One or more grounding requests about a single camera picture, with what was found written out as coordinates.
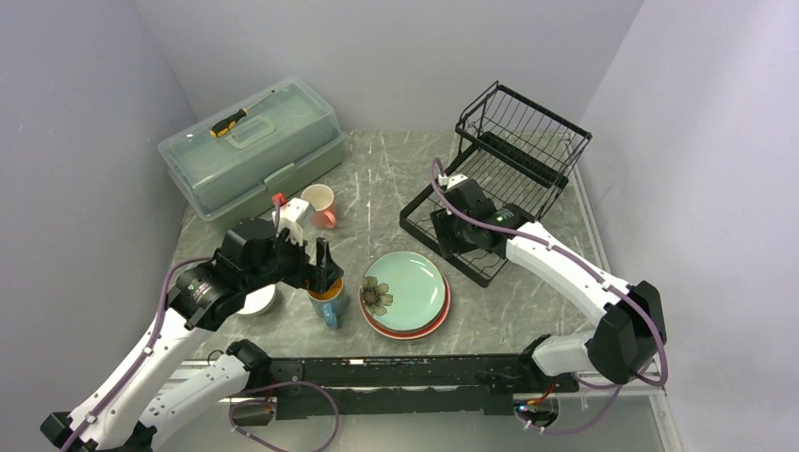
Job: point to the yellow black handled screwdriver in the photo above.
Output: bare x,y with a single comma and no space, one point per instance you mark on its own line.
224,126

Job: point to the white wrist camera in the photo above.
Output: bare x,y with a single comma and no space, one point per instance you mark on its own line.
447,182
290,216

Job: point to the black wire dish rack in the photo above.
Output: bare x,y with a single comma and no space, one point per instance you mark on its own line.
519,152

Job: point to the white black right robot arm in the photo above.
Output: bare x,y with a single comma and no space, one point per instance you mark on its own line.
628,333

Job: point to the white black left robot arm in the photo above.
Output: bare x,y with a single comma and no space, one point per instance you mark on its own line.
197,296

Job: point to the pink ceramic mug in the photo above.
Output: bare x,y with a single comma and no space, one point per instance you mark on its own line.
321,198

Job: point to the white ceramic bowl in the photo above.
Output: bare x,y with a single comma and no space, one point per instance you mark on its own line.
259,301

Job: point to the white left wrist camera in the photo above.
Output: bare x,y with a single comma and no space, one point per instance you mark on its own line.
290,216

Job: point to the light blue flower plate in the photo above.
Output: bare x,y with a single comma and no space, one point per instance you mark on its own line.
403,292

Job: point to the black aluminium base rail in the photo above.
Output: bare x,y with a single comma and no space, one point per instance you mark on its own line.
494,384

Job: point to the red teal rimmed plate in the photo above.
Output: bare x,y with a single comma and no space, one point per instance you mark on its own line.
408,336

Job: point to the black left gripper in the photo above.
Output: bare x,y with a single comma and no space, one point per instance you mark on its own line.
307,275

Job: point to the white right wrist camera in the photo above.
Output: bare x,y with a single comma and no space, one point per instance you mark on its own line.
447,182

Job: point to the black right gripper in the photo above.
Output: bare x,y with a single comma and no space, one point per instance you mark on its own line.
443,220

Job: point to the green translucent plastic storage box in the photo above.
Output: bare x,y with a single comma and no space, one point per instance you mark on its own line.
283,145

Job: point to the blue mug orange inside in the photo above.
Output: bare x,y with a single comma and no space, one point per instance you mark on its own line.
330,305

